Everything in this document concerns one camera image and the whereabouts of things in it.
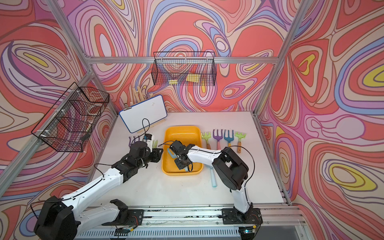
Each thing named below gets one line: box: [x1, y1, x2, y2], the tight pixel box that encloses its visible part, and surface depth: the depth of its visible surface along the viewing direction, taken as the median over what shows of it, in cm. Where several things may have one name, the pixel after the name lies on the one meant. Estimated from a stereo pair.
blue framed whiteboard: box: [119, 95, 168, 134], surface depth 94 cm
